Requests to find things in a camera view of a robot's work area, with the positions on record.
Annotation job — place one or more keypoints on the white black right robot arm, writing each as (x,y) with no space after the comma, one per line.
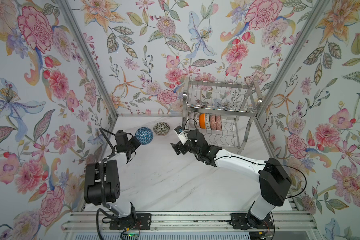
(270,177)

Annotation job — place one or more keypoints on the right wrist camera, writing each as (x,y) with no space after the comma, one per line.
(182,135)

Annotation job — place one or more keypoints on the dark floral bowl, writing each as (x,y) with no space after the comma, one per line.
(213,122)

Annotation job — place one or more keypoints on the green leaf pattern bowl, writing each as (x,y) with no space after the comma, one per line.
(218,122)

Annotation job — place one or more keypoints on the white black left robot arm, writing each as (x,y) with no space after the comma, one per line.
(102,183)

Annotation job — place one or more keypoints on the brown mandala pattern bowl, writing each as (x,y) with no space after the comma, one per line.
(196,120)

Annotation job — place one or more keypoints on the plain white bowl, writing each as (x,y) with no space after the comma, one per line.
(202,121)

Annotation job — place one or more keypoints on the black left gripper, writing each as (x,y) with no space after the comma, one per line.
(135,141)

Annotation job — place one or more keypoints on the blue pattern bowl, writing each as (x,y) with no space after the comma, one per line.
(144,135)

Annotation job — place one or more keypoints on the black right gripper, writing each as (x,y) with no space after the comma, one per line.
(180,146)

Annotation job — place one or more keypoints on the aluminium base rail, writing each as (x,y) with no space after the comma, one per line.
(281,221)

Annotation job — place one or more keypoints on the pale green pattern bowl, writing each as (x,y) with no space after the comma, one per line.
(207,122)

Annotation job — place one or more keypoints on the dark speckled bowl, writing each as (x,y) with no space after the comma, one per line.
(161,129)

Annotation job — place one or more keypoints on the two-tier steel dish rack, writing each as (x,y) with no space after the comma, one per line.
(236,103)

